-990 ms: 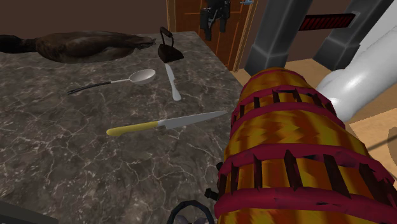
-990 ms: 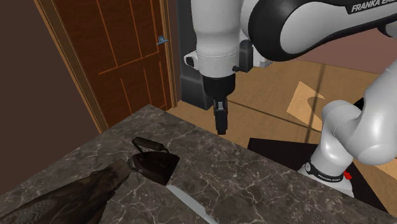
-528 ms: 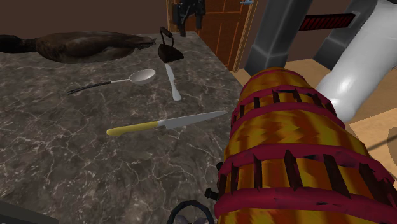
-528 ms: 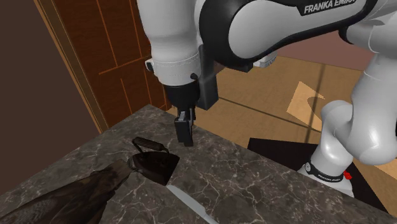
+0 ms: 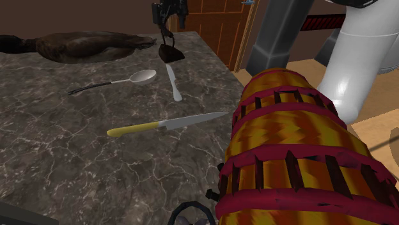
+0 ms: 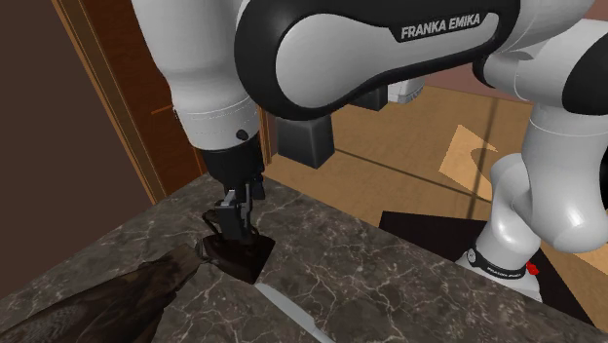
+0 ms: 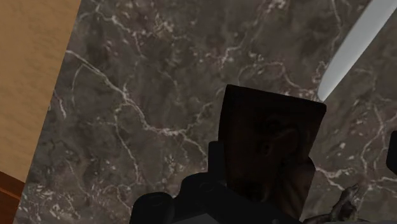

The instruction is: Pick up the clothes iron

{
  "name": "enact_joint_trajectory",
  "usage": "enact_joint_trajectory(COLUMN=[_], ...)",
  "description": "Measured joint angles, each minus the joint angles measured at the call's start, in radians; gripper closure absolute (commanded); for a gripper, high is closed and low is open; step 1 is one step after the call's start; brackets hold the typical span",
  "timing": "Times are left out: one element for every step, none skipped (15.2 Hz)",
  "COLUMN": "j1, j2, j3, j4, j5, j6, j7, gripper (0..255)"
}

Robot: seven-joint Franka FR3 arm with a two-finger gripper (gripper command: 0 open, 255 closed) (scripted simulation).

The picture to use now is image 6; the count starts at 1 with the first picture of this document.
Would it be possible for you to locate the brown wooden door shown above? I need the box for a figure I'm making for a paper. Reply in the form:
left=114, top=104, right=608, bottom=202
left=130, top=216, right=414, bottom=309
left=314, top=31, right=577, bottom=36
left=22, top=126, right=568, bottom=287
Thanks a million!
left=51, top=0, right=210, bottom=206

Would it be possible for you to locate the grey knife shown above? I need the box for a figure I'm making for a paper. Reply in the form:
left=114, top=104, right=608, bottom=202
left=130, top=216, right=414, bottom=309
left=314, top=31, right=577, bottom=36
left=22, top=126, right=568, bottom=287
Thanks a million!
left=253, top=283, right=336, bottom=343

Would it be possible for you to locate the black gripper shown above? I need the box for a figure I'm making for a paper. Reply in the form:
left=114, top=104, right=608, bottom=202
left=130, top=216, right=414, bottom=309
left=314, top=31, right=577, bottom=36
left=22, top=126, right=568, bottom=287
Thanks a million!
left=201, top=133, right=266, bottom=241

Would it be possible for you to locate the dark brown flat iron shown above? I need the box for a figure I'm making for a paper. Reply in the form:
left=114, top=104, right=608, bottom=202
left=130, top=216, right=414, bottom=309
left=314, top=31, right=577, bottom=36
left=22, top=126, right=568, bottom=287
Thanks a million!
left=201, top=210, right=277, bottom=286

